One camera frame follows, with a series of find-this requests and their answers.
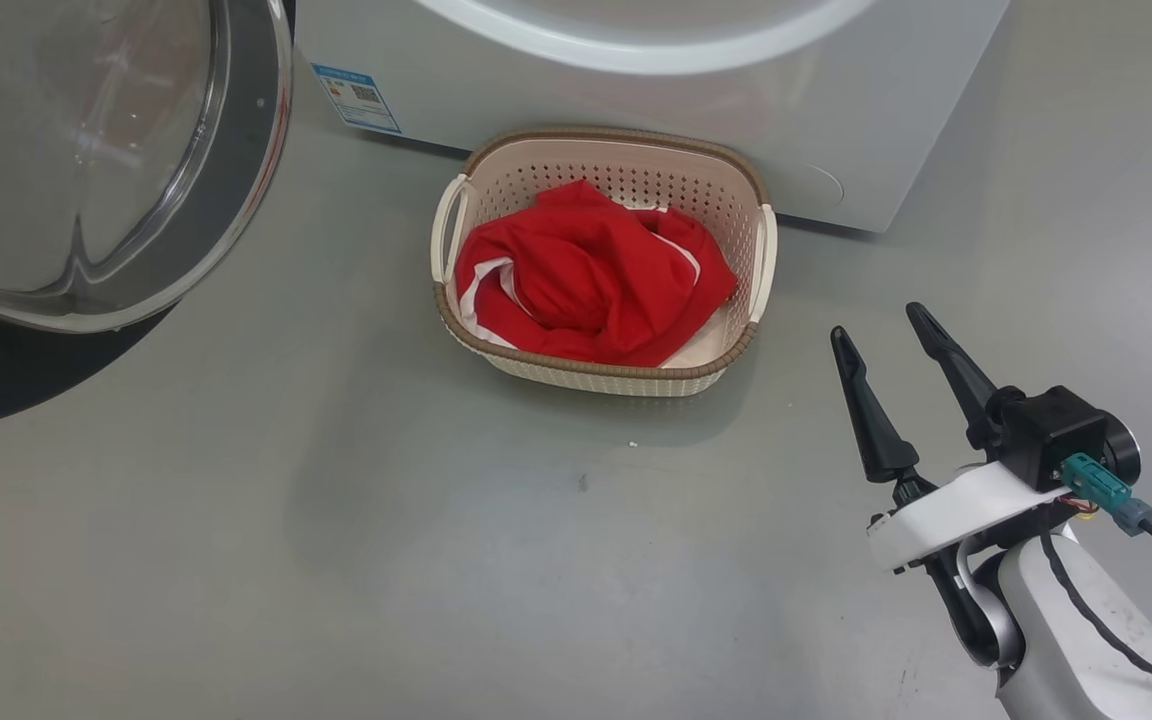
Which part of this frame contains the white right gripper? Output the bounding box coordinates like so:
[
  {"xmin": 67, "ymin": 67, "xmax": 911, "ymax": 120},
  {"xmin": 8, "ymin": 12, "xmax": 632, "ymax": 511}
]
[{"xmin": 830, "ymin": 302, "xmax": 1073, "ymax": 666}]

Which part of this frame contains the washing machine glass door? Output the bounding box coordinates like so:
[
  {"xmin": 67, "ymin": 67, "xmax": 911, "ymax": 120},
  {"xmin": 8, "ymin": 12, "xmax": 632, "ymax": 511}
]
[{"xmin": 0, "ymin": 0, "xmax": 296, "ymax": 434}]

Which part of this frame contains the cream perforated laundry basket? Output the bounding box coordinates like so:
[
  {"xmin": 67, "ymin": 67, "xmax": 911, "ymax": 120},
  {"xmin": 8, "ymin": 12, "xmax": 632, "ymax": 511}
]
[{"xmin": 430, "ymin": 126, "xmax": 780, "ymax": 400}]

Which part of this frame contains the white washing machine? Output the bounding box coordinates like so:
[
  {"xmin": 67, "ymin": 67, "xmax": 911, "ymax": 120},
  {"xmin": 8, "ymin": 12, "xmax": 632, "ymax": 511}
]
[{"xmin": 294, "ymin": 0, "xmax": 1013, "ymax": 235}]

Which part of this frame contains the round filter cover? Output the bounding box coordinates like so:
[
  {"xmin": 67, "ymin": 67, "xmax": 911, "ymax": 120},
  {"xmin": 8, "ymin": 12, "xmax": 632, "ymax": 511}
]
[{"xmin": 800, "ymin": 162, "xmax": 846, "ymax": 209}]

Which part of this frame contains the blue energy label sticker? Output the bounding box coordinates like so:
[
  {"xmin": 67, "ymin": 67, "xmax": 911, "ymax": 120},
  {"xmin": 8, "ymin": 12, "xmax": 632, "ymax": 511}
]
[{"xmin": 311, "ymin": 63, "xmax": 404, "ymax": 136}]

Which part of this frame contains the right camera cable teal connector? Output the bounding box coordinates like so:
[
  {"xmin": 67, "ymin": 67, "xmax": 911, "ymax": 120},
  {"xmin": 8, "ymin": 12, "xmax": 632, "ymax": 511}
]
[{"xmin": 1060, "ymin": 451, "xmax": 1152, "ymax": 577}]

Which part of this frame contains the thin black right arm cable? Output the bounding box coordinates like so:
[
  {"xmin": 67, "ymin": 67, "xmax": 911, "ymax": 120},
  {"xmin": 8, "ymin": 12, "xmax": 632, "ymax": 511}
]
[{"xmin": 1038, "ymin": 532, "xmax": 1152, "ymax": 702}]

